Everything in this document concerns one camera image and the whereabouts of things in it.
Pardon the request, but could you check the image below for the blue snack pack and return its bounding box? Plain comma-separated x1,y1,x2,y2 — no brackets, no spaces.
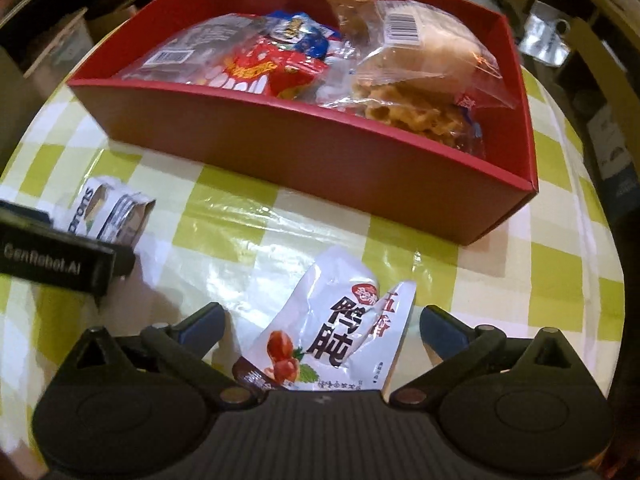
266,11,343,60

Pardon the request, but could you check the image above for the silver foil bag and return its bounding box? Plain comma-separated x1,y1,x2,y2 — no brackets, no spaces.
518,0,570,67

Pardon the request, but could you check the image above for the white rice cake bag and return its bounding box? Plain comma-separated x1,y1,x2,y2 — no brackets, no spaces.
344,0,516,108

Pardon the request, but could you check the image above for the yellow waffle snack bag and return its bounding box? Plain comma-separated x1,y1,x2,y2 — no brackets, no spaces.
316,84,486,158

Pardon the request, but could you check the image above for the gold foil snack pack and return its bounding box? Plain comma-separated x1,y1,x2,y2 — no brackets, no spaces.
326,0,383,47

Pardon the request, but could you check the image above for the red snack bag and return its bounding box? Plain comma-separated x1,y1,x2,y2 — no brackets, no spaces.
195,36,329,100

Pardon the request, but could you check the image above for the white Kaprons wafer pack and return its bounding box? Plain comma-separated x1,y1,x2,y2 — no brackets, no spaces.
60,176,155,248

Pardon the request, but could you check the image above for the red cardboard box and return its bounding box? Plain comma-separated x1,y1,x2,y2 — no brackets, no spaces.
68,0,538,245

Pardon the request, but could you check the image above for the wooden shelf unit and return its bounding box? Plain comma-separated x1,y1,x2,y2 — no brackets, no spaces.
495,0,639,226

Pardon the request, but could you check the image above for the dark clear snack bag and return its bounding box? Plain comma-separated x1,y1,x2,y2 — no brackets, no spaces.
117,13,268,84

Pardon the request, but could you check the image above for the white duck gizzard pouch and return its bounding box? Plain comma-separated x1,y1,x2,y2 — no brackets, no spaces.
232,246,416,394

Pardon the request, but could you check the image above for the green checkered tablecloth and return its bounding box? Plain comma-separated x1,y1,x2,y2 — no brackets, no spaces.
1,74,625,477

